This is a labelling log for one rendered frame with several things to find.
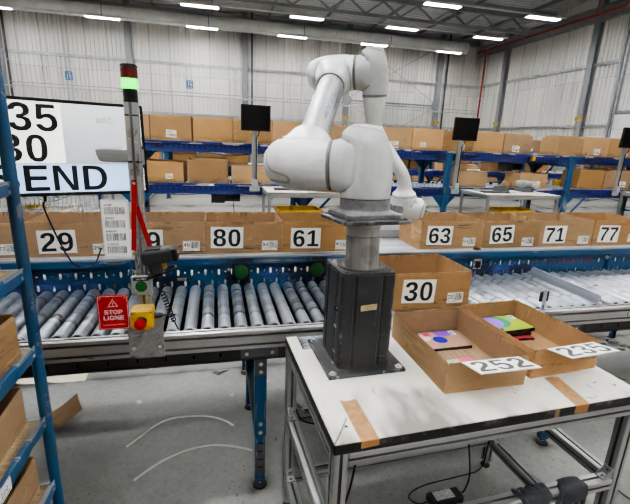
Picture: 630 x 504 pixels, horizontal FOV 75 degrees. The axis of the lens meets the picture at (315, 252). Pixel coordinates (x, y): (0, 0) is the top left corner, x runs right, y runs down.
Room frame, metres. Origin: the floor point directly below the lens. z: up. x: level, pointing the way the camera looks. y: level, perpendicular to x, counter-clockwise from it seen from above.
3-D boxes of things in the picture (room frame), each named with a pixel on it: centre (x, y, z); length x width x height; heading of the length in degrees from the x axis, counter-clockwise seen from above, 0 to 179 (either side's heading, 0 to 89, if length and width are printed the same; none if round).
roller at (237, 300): (1.73, 0.33, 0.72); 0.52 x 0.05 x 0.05; 14
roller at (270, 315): (1.76, 0.21, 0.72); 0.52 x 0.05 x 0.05; 14
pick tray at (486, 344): (1.29, -0.49, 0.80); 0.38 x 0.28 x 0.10; 15
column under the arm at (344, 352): (1.28, -0.15, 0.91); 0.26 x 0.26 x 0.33; 16
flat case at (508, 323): (1.50, -0.75, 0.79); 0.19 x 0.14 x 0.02; 109
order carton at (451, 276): (1.88, -0.49, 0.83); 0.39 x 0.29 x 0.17; 104
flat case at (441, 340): (1.40, -0.47, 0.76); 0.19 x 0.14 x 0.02; 105
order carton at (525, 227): (2.55, -1.13, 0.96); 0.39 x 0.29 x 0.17; 104
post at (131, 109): (1.38, 0.60, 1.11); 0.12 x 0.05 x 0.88; 104
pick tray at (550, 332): (1.40, -0.78, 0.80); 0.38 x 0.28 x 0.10; 18
